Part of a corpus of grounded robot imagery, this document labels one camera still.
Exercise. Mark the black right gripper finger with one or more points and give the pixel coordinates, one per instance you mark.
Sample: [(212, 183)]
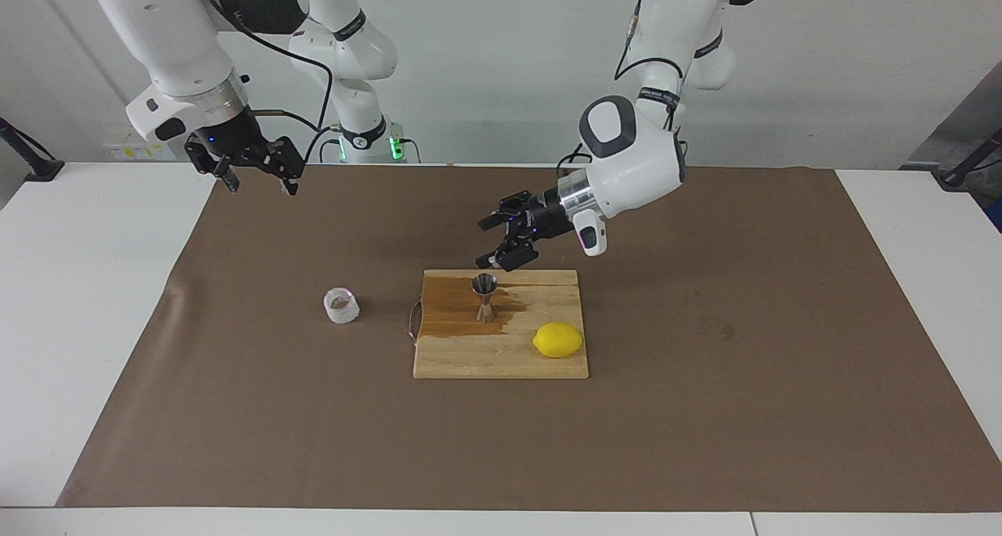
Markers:
[(211, 156), (283, 159)]

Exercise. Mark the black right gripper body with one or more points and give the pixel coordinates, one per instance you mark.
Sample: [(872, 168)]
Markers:
[(235, 133)]

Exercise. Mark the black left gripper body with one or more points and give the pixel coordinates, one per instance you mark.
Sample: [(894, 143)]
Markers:
[(540, 215)]

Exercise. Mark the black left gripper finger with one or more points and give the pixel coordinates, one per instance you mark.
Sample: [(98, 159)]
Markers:
[(513, 253), (509, 209)]

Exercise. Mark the steel jigger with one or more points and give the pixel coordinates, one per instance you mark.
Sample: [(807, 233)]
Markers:
[(485, 285)]

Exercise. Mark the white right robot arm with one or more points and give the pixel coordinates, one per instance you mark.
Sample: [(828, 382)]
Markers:
[(172, 27)]

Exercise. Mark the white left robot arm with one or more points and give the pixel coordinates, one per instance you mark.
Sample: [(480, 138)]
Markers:
[(634, 160)]

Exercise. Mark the yellow lemon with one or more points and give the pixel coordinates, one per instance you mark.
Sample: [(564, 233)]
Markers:
[(557, 340)]

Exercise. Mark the wooden cutting board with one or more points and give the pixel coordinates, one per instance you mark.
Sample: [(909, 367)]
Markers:
[(501, 356)]

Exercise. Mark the black clamp stand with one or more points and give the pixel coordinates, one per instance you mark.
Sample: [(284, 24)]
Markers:
[(43, 170), (956, 178)]

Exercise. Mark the brown table mat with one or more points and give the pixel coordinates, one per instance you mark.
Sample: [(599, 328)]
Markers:
[(313, 426)]

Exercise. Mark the blue object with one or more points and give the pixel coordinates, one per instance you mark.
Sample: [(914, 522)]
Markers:
[(997, 215)]

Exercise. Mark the white wall socket strip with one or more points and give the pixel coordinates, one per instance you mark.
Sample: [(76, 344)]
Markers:
[(129, 151)]

